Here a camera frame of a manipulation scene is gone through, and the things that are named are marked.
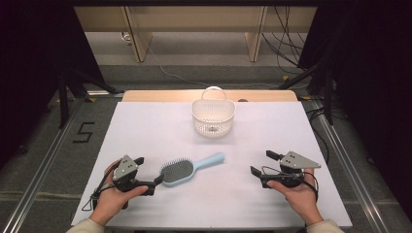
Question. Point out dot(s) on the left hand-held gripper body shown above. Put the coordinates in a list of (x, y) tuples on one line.
[(125, 171)]

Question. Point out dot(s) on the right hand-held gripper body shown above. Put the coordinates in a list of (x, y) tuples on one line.
[(296, 160)]

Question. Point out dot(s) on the light blue hairbrush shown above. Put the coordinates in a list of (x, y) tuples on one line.
[(177, 171)]

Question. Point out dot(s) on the white plastic basket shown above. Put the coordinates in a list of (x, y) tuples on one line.
[(212, 116)]

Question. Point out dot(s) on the person's left hand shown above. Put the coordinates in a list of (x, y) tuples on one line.
[(111, 200)]

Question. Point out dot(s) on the person's right hand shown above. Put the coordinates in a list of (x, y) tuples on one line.
[(302, 199)]

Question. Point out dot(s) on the white table cover sheet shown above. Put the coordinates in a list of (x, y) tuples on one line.
[(226, 194)]

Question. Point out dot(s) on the wooden table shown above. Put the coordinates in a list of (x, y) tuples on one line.
[(162, 96)]

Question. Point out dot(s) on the black stand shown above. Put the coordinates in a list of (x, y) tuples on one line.
[(327, 97), (64, 97)]

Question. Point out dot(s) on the black curtain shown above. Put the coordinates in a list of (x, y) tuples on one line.
[(372, 81), (35, 64)]

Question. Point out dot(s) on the beige wooden furniture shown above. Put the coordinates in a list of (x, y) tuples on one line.
[(194, 19)]

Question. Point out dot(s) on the metal floor rail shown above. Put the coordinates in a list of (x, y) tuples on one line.
[(35, 187), (353, 168)]

